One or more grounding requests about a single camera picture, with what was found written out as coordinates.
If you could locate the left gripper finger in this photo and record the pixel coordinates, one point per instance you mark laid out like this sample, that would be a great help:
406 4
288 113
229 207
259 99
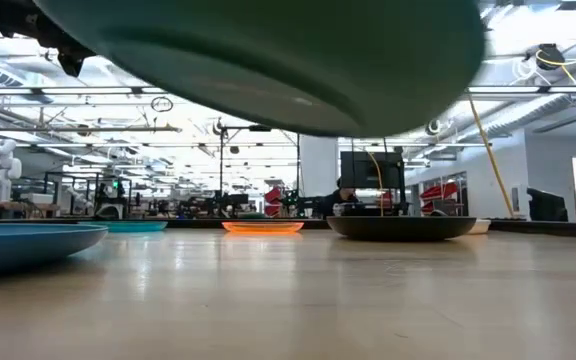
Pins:
72 64

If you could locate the cyan translucent plastic plate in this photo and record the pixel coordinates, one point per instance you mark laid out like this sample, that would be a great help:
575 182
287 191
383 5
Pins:
138 226

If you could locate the large dark green plate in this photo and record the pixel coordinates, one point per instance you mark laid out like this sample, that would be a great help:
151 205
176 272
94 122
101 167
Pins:
268 60

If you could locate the orange translucent plastic plate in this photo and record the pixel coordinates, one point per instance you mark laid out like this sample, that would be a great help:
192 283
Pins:
263 228

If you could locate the black-rimmed white plate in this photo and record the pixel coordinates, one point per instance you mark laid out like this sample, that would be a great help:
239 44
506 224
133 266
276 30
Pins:
401 229

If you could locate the black background robot arm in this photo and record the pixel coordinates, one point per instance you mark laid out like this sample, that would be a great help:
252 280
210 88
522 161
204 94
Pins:
308 202

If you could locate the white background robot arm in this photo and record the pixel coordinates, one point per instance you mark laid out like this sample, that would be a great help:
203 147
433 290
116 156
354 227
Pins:
2 165

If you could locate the black and white mobile robot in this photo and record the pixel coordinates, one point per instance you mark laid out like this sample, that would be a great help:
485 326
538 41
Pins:
113 200

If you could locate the wooden workbench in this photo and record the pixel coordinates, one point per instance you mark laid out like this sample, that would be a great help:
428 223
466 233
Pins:
18 206

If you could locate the large blue plate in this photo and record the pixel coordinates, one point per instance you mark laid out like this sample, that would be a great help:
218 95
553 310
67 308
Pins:
18 245

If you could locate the red storage bins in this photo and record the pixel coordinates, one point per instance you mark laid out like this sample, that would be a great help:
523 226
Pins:
438 192
273 196

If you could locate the white building pillar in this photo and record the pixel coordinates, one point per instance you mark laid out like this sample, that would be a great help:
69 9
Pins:
318 170

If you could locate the person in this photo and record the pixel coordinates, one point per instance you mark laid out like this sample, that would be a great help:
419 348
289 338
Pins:
340 197

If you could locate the black monitor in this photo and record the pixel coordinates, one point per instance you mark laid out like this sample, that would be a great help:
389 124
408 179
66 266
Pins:
363 170

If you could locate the small white dish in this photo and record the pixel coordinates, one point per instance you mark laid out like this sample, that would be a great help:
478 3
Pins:
483 227

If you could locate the black office chair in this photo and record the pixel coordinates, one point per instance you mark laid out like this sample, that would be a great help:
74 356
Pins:
547 206

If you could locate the black camera frame stand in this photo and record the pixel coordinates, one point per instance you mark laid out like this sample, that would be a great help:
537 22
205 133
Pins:
259 128

